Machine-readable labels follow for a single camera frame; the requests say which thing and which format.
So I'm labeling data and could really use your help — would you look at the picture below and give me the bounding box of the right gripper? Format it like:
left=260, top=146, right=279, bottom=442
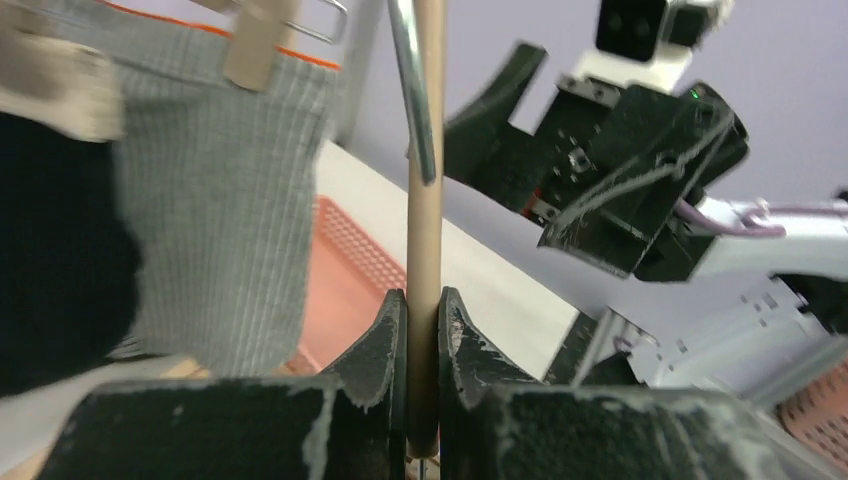
left=444, top=42, right=749, bottom=279

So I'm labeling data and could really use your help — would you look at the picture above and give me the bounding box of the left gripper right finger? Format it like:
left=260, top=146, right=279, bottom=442
left=438, top=287, right=785, bottom=479

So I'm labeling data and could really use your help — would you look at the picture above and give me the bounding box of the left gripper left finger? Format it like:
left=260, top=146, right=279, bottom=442
left=40, top=290, right=407, bottom=479

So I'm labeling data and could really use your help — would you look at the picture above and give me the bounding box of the wooden clip hanger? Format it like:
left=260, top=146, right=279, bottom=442
left=388, top=1, right=447, bottom=459
left=196, top=0, right=348, bottom=91

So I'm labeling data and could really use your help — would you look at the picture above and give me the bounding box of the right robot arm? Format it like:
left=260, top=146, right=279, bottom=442
left=444, top=43, right=847, bottom=388

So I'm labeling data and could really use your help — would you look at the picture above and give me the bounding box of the grey striped underwear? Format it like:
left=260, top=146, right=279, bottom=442
left=44, top=1, right=338, bottom=375

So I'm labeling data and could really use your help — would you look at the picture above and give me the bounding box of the black underwear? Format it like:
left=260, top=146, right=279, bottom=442
left=1, top=114, right=142, bottom=396

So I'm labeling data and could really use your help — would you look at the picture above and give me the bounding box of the pink plastic basket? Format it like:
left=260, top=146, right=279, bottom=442
left=286, top=196, right=406, bottom=375

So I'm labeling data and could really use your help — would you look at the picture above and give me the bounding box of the aluminium corner post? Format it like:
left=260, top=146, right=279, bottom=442
left=332, top=0, right=384, bottom=149

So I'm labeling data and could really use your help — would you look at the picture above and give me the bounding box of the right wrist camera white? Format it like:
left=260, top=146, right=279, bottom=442
left=572, top=0, right=735, bottom=93

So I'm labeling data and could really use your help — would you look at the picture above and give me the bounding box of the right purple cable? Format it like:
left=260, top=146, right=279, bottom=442
left=672, top=198, right=848, bottom=240

